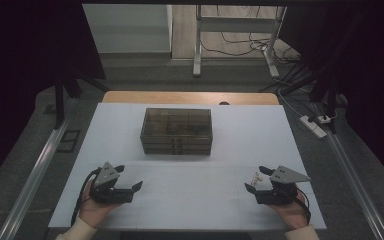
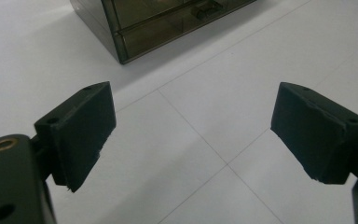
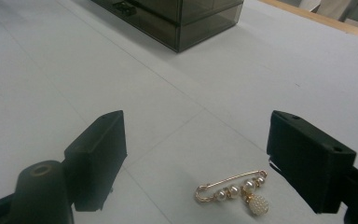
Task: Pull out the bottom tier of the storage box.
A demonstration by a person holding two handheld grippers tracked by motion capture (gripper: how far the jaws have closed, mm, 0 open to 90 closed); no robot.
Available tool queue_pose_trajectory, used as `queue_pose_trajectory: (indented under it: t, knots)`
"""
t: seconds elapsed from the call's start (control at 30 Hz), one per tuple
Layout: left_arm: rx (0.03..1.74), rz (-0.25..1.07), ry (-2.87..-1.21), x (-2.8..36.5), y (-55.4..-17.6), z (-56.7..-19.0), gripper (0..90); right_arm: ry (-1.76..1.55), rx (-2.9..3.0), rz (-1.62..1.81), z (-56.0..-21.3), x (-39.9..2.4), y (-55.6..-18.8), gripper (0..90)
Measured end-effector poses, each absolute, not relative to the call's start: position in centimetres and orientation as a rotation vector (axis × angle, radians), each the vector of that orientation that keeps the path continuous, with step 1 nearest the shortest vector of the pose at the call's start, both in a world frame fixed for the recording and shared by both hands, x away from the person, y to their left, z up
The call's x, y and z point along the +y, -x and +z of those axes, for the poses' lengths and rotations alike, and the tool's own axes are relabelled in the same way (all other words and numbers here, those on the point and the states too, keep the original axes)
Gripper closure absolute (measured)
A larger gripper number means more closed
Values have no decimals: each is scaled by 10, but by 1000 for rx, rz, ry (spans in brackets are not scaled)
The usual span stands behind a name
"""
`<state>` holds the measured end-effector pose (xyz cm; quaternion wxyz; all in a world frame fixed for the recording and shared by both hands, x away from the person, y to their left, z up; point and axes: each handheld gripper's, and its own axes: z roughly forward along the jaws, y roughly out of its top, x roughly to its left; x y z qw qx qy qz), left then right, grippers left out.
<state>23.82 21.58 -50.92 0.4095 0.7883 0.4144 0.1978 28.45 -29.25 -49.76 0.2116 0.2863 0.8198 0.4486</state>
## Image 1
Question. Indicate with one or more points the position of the brown transparent drawer box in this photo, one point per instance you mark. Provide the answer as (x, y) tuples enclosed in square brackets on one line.
[(176, 126)]

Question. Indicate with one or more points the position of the white table mat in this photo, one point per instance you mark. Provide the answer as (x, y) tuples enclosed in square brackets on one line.
[(213, 200)]

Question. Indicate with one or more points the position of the brown transparent drawer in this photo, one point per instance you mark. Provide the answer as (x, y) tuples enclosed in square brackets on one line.
[(156, 152)]

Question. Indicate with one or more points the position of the small beaded jewellery piece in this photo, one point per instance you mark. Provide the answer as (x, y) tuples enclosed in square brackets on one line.
[(256, 179)]

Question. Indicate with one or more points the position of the person's right hand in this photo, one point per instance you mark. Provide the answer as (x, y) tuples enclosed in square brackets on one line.
[(295, 215)]

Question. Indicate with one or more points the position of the aluminium rail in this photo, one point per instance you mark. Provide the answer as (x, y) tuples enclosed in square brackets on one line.
[(356, 186), (33, 180)]

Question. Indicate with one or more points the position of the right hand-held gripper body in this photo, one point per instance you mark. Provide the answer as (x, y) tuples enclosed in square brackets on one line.
[(285, 176)]

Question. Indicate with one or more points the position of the black floor plate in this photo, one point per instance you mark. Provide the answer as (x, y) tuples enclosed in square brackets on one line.
[(68, 141)]

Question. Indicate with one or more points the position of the person's left hand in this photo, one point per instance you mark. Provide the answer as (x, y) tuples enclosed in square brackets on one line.
[(91, 211)]

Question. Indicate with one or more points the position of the black stand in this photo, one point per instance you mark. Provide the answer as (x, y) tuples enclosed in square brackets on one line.
[(331, 100), (59, 100)]

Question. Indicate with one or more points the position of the white power strip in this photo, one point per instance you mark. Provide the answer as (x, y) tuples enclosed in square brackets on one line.
[(313, 128)]

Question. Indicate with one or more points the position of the dark curtain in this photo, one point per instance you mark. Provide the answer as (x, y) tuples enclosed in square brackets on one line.
[(20, 66), (363, 66)]

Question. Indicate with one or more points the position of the wooden table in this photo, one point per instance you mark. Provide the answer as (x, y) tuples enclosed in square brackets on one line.
[(180, 97)]

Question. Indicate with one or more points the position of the white metal desk frame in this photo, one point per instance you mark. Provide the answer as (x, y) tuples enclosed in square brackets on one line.
[(197, 50)]

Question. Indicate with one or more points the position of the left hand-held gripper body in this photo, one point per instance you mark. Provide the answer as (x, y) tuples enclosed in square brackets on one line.
[(108, 175)]

